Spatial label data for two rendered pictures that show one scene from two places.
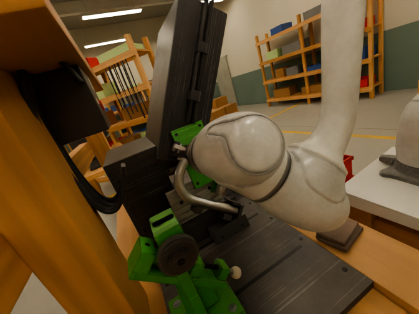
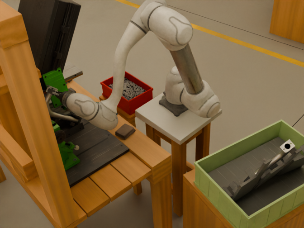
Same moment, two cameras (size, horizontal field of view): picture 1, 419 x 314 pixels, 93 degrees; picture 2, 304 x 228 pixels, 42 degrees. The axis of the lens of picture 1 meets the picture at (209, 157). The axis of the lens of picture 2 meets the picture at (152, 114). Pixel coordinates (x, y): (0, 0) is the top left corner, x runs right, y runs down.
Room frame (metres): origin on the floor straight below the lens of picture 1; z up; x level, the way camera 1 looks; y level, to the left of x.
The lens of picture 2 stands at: (-1.28, 0.15, 2.45)
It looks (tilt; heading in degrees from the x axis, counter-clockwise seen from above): 39 degrees down; 340
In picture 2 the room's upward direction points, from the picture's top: 4 degrees counter-clockwise
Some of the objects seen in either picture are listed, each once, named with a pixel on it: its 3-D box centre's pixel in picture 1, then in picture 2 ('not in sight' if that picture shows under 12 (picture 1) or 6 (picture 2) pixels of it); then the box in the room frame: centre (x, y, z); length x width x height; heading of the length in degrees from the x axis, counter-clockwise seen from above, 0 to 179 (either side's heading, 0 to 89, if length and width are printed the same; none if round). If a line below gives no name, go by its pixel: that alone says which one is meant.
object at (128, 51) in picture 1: (114, 124); not in sight; (3.90, 1.49, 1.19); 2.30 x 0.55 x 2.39; 66
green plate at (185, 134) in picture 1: (194, 152); (54, 85); (0.68, 0.04, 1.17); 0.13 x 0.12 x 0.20; 19
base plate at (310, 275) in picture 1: (197, 214); (49, 121); (0.73, 0.13, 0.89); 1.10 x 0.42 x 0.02; 19
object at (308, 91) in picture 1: (308, 60); not in sight; (5.55, -3.31, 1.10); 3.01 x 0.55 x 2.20; 25
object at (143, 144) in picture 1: (146, 184); not in sight; (0.79, 0.29, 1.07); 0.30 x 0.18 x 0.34; 19
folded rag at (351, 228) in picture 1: (338, 230); (125, 131); (0.41, -0.27, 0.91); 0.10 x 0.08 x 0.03; 119
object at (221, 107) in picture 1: (217, 109); not in sight; (7.25, -0.82, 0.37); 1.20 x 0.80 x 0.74; 123
